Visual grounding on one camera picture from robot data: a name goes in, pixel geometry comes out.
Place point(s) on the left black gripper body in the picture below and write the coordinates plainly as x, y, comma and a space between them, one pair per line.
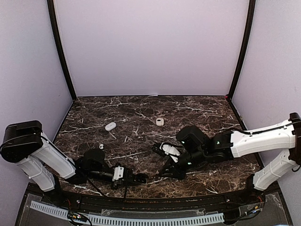
94, 174

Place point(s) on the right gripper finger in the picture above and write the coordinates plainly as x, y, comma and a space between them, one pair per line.
180, 175
167, 167

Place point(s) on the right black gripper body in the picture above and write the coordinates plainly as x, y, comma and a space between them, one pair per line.
197, 157

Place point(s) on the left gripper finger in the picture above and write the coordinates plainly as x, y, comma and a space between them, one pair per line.
138, 176
138, 183

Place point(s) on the black round charging case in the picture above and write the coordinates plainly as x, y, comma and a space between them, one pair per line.
145, 179

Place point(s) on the beige gold-rimmed charging case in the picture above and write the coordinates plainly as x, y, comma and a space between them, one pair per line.
160, 122

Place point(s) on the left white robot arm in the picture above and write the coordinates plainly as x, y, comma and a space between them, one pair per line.
28, 147

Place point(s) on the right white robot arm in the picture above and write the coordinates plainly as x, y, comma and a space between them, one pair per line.
236, 143

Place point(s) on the white oval charging case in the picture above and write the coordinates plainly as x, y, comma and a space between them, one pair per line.
110, 126

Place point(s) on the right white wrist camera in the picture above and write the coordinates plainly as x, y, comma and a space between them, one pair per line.
166, 149

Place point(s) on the black front table rail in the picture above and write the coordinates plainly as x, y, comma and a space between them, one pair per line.
96, 202

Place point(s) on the white slotted cable duct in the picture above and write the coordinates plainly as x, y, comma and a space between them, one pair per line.
131, 218

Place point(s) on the right black frame post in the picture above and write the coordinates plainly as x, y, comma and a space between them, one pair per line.
243, 49

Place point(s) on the black frame post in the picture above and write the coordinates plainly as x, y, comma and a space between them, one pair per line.
59, 48
243, 49

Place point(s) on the left black frame post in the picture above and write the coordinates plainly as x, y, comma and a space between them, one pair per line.
59, 48

